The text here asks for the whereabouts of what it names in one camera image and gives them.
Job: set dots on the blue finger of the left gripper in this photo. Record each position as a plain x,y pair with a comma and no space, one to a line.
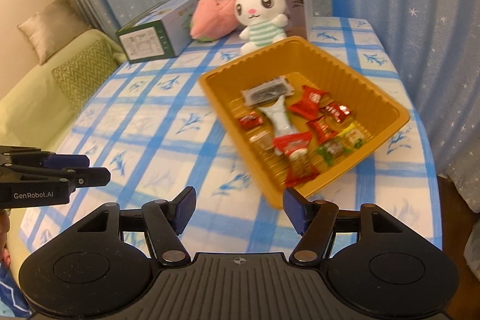
66,161

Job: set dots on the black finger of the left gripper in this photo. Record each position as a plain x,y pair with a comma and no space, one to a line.
88,177

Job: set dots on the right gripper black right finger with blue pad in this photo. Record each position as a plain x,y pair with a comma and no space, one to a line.
314,221

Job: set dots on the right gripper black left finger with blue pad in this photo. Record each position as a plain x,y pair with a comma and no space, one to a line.
165,221

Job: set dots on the clear green candy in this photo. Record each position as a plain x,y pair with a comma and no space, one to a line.
331,151

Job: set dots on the red round-label snack packet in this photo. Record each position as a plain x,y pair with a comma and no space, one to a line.
295,148

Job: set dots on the yellow green candy packet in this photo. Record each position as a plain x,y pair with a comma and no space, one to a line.
352,137

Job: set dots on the red gold candy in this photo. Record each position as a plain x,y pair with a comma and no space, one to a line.
322,131

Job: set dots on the clear brown candy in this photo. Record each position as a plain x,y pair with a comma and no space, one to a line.
262,142

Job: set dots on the dark red candy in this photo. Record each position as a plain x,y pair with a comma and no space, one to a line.
337,111

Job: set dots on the white green snack packet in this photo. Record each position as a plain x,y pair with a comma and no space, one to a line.
277,114

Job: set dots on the large red snack packet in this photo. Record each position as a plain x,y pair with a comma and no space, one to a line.
309,105

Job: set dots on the small red candy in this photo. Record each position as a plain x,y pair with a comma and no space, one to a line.
250,121

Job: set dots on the black grey snack packet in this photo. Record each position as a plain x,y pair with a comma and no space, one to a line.
268,91

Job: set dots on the person's hand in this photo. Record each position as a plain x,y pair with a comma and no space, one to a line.
4,229

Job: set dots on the green sofa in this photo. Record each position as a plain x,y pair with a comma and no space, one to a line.
35,113

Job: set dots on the blue checked tablecloth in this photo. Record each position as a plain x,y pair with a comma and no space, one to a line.
151,126

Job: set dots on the green zigzag cushion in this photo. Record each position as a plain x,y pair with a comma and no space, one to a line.
81,76

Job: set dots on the yellow plastic tray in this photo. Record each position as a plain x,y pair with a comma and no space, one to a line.
298,116

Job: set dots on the beige satin pillow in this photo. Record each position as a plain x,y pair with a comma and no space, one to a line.
52,28

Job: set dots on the green white lying box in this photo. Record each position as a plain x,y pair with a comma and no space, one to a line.
161,32

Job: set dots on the pink peach plush toy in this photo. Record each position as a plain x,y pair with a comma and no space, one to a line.
213,19

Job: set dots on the white bunny plush toy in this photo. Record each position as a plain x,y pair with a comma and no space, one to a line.
264,23

